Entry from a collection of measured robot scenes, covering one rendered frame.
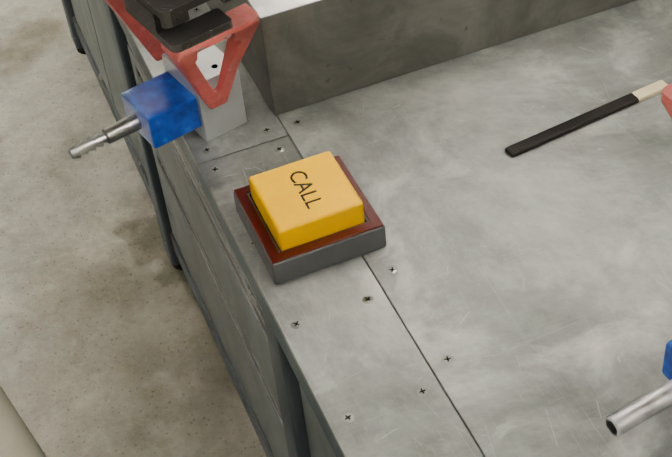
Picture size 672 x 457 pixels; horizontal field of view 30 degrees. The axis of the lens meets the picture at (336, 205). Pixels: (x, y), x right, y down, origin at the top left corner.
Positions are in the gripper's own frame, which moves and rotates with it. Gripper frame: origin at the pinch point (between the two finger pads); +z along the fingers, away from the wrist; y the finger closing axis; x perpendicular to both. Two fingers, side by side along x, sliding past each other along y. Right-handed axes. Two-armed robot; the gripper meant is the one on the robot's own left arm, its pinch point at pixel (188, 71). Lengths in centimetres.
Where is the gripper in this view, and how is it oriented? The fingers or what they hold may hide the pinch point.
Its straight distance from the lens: 92.8
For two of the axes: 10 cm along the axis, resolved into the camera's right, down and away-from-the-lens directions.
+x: -8.1, 4.5, -3.8
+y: -5.8, -5.2, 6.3
